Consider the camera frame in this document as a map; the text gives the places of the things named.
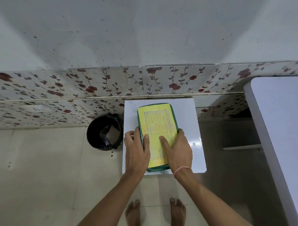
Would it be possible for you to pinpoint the person's right hand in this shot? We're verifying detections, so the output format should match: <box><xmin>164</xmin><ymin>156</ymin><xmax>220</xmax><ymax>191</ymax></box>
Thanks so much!
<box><xmin>159</xmin><ymin>129</ymin><xmax>193</xmax><ymax>176</ymax></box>

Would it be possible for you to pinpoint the person's left hand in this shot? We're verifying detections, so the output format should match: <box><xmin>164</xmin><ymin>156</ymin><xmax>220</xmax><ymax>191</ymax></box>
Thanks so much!
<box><xmin>124</xmin><ymin>127</ymin><xmax>151</xmax><ymax>175</ymax></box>

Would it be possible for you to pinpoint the green package with yellow label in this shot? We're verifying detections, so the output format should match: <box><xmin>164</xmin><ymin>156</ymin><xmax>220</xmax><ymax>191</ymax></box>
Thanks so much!
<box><xmin>137</xmin><ymin>103</ymin><xmax>179</xmax><ymax>173</ymax></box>

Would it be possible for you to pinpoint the person's left forearm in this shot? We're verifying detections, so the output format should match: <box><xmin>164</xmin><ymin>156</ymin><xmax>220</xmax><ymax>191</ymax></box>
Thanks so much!
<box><xmin>77</xmin><ymin>168</ymin><xmax>147</xmax><ymax>226</ymax></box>

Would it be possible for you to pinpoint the person's right forearm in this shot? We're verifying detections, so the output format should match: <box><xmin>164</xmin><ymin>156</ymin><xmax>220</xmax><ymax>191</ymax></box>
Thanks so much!
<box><xmin>174</xmin><ymin>168</ymin><xmax>254</xmax><ymax>226</ymax></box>

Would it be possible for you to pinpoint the pink wrist thread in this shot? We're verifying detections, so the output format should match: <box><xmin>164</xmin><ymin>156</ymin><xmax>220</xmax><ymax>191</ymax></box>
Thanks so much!
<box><xmin>173</xmin><ymin>166</ymin><xmax>193</xmax><ymax>179</ymax></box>

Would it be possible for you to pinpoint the brown cardboard piece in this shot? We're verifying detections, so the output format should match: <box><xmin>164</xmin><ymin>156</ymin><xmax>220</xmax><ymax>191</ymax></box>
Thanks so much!
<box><xmin>107</xmin><ymin>126</ymin><xmax>119</xmax><ymax>145</ymax></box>

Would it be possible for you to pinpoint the small white square table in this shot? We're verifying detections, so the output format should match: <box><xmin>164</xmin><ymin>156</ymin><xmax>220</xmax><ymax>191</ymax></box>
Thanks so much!
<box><xmin>122</xmin><ymin>98</ymin><xmax>207</xmax><ymax>175</ymax></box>

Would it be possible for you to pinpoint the black trash bin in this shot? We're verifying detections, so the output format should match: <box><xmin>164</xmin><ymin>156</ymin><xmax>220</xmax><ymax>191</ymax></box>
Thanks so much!
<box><xmin>87</xmin><ymin>114</ymin><xmax>124</xmax><ymax>151</ymax></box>

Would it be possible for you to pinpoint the person's right foot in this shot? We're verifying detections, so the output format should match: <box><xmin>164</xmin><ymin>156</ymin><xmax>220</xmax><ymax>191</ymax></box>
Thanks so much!
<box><xmin>169</xmin><ymin>198</ymin><xmax>187</xmax><ymax>226</ymax></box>

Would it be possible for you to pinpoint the person's foot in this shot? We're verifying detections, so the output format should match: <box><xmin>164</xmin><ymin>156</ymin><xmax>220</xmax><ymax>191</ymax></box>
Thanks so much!
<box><xmin>169</xmin><ymin>198</ymin><xmax>187</xmax><ymax>226</ymax></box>
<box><xmin>125</xmin><ymin>199</ymin><xmax>142</xmax><ymax>226</ymax></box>

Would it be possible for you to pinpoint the person's left foot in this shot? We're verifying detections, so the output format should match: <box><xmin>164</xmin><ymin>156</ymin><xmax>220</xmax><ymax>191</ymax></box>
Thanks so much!
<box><xmin>125</xmin><ymin>199</ymin><xmax>142</xmax><ymax>226</ymax></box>

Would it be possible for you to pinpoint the white table crossbar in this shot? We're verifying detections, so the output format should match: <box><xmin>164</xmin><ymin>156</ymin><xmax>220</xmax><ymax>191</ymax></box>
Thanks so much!
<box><xmin>222</xmin><ymin>144</ymin><xmax>262</xmax><ymax>151</ymax></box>

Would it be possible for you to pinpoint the large white table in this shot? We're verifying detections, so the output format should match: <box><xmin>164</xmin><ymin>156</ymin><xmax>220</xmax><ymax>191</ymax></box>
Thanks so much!
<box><xmin>244</xmin><ymin>76</ymin><xmax>298</xmax><ymax>226</ymax></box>

